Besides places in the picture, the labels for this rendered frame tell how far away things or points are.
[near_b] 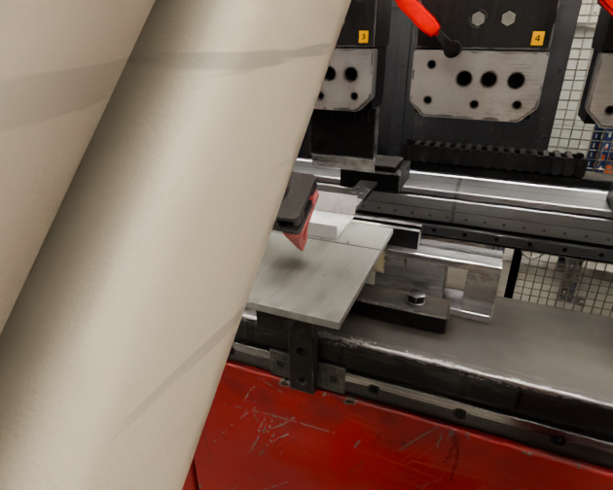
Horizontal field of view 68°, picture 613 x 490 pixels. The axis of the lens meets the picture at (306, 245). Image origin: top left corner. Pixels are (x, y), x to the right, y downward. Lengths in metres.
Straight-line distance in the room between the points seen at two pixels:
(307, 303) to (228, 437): 0.47
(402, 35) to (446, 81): 0.57
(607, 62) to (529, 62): 0.08
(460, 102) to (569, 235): 0.44
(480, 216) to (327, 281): 0.47
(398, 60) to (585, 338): 0.74
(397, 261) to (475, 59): 0.30
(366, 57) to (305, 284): 0.30
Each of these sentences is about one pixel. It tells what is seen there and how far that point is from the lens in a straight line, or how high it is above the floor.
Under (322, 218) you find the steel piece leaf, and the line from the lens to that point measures 0.72.
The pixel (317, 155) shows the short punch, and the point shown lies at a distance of 0.72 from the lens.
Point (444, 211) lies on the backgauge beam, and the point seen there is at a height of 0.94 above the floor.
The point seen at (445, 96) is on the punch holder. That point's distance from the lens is 0.62.
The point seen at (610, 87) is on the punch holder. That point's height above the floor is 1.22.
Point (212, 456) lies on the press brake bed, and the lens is 1.00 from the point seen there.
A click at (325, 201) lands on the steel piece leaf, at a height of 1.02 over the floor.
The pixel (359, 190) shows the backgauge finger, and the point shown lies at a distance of 0.85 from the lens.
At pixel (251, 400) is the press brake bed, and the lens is 0.82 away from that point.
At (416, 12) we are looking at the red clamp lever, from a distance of 0.58.
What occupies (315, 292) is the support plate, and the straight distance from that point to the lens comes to 0.53.
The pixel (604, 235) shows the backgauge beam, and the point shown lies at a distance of 0.98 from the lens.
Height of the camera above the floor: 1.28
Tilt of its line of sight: 26 degrees down
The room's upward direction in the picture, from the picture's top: straight up
